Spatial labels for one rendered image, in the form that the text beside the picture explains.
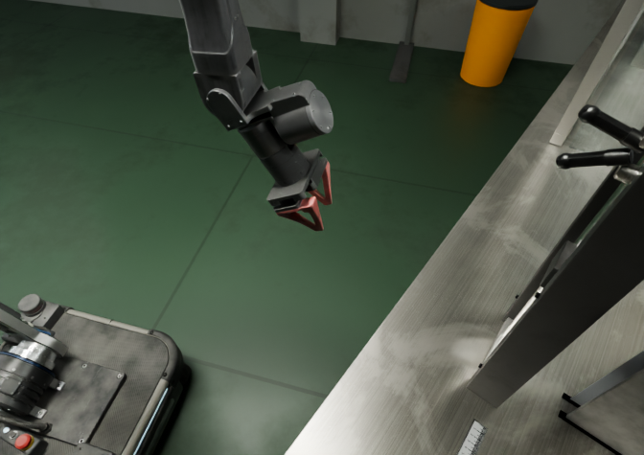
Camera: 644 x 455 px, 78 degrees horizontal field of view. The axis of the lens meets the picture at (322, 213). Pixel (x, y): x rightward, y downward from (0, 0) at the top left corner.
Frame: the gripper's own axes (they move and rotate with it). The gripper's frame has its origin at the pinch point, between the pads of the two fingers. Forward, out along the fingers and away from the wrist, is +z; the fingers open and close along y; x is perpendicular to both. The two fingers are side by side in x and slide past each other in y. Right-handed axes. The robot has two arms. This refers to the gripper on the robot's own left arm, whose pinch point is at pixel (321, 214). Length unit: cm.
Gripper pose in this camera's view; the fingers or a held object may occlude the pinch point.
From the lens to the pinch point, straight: 65.6
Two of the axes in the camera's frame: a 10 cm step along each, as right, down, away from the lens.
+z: 4.8, 6.7, 5.7
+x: -8.4, 1.6, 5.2
